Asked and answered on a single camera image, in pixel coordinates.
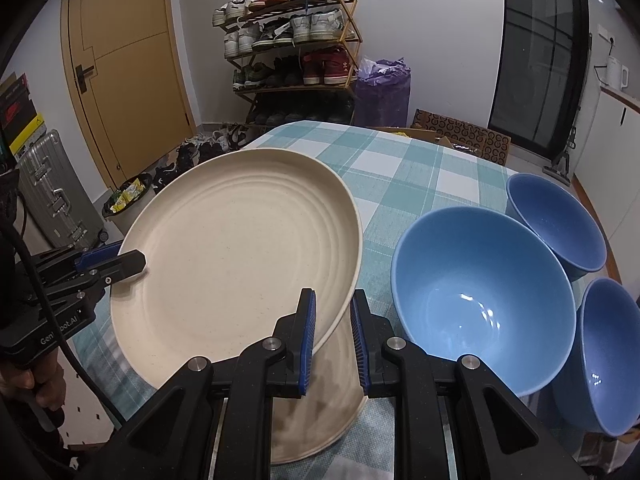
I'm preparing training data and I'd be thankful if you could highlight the stack of shoe boxes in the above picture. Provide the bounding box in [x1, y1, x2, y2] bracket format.
[0, 72, 46, 161]

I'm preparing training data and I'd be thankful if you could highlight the patterned cardboard box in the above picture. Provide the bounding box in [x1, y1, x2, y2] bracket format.
[411, 109, 511, 165]

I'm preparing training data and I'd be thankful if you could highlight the black framed glass door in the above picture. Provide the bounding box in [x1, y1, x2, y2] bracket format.
[487, 0, 593, 153]

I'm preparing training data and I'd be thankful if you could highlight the wooden shoe rack with shoes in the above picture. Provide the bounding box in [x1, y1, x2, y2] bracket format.
[211, 0, 358, 126]

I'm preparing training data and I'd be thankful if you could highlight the white kitchen cabinet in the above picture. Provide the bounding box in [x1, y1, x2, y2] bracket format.
[572, 82, 640, 241]

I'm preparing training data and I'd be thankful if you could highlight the blue bowl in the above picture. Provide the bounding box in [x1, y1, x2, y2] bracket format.
[391, 206, 577, 397]
[506, 173, 608, 283]
[552, 277, 640, 436]

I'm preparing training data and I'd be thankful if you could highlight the white electric kettle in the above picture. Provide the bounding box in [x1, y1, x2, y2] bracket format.
[602, 55, 630, 90]

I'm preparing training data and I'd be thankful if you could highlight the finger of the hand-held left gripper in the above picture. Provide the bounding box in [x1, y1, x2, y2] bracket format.
[75, 240, 123, 271]
[92, 249, 147, 286]

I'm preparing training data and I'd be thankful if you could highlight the person's left hand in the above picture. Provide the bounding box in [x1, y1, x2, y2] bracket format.
[0, 357, 67, 411]

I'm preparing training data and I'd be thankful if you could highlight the purple plastic bag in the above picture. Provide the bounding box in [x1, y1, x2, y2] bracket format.
[354, 57, 412, 128]

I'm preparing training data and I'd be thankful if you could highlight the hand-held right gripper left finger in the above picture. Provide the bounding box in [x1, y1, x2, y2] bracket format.
[85, 287, 318, 480]

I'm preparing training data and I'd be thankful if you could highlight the beige plate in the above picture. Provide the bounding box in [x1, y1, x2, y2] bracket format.
[270, 317, 370, 466]
[109, 147, 363, 392]

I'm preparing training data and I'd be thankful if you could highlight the wooden door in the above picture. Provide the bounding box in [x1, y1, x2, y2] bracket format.
[60, 0, 196, 191]

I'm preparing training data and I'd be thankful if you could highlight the pile of dark shoes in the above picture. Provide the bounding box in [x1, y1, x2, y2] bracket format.
[150, 122, 248, 196]

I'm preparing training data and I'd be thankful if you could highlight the black trash bin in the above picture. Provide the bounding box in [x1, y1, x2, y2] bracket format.
[101, 172, 153, 235]

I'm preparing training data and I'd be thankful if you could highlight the grey floor mop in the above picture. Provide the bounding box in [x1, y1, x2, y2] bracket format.
[544, 32, 593, 178]

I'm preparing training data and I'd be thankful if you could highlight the silver suitcase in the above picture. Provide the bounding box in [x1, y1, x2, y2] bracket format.
[17, 129, 108, 251]

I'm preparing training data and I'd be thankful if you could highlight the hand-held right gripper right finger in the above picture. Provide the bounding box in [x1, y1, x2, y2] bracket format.
[350, 289, 591, 480]

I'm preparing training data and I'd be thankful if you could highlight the black door handle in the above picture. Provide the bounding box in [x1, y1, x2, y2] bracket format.
[74, 64, 96, 93]

